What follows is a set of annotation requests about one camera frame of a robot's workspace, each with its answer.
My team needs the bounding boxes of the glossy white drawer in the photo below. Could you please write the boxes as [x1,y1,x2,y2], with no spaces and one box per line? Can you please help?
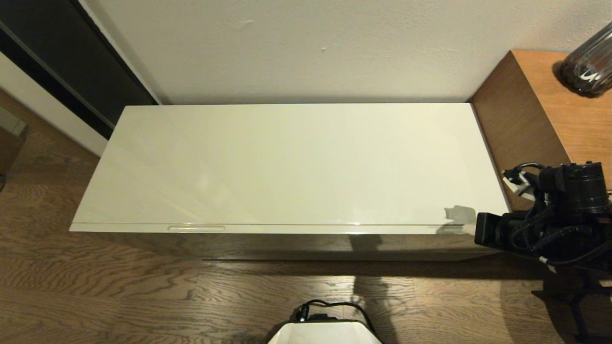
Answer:
[69,223,493,262]

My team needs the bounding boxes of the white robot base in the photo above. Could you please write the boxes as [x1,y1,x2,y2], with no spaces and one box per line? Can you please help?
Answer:
[267,320,383,344]

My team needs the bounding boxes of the brown wooden side cabinet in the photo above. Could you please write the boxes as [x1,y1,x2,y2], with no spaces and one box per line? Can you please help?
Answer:
[470,50,612,212]

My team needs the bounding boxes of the glossy white cabinet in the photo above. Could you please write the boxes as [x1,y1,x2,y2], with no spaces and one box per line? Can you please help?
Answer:
[69,104,510,262]

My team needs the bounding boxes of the dark ribbed glass vase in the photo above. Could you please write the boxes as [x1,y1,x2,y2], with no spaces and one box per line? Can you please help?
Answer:
[560,21,612,98]

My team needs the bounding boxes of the black door panel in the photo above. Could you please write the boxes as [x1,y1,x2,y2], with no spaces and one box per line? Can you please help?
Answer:
[0,0,159,140]

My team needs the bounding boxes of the black base cable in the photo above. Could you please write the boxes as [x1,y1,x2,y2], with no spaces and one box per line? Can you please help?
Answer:
[294,300,378,336]

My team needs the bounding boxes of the white door frame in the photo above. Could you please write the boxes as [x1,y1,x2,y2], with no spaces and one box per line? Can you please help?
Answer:
[0,52,109,157]

